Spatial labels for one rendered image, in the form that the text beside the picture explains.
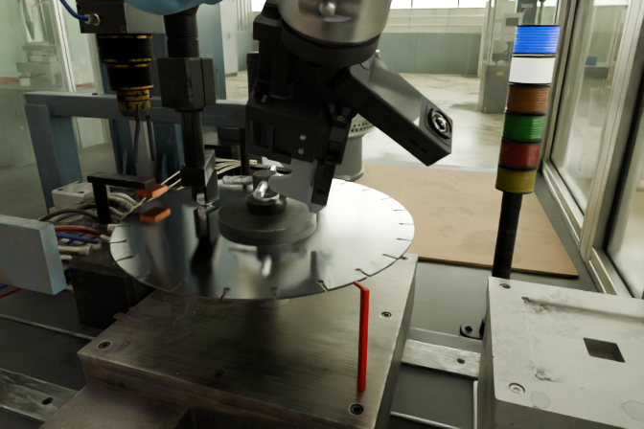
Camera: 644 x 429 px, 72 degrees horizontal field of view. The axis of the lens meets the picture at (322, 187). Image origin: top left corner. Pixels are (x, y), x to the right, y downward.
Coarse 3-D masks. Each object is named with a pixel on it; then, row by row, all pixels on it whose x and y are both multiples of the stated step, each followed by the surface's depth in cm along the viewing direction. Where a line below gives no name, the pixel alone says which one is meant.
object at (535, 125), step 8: (504, 112) 52; (512, 112) 52; (504, 120) 52; (512, 120) 51; (520, 120) 50; (528, 120) 50; (536, 120) 50; (504, 128) 52; (512, 128) 51; (520, 128) 51; (528, 128) 50; (536, 128) 50; (504, 136) 53; (512, 136) 51; (520, 136) 51; (528, 136) 51; (536, 136) 51
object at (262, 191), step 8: (272, 168) 53; (224, 176) 49; (232, 176) 49; (240, 176) 49; (248, 176) 49; (256, 176) 48; (264, 176) 48; (224, 184) 49; (232, 184) 49; (240, 184) 49; (248, 184) 49; (256, 184) 48; (264, 184) 47; (256, 192) 45; (264, 192) 48; (272, 192) 49; (264, 200) 49; (272, 200) 49
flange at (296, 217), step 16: (224, 208) 51; (240, 208) 51; (256, 208) 48; (272, 208) 48; (288, 208) 50; (304, 208) 51; (224, 224) 47; (240, 224) 47; (256, 224) 47; (272, 224) 47; (288, 224) 47; (304, 224) 47
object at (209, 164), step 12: (180, 120) 46; (192, 120) 46; (192, 132) 46; (192, 144) 47; (192, 156) 47; (204, 156) 48; (192, 168) 47; (204, 168) 47; (192, 180) 47; (204, 180) 47; (216, 180) 54; (192, 192) 54; (204, 192) 53; (216, 192) 54
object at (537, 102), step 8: (512, 88) 50; (520, 88) 50; (528, 88) 49; (536, 88) 49; (544, 88) 49; (512, 96) 51; (520, 96) 50; (528, 96) 49; (536, 96) 49; (544, 96) 49; (512, 104) 51; (520, 104) 50; (528, 104) 50; (536, 104) 49; (544, 104) 50; (520, 112) 50; (528, 112) 50; (536, 112) 50; (544, 112) 50
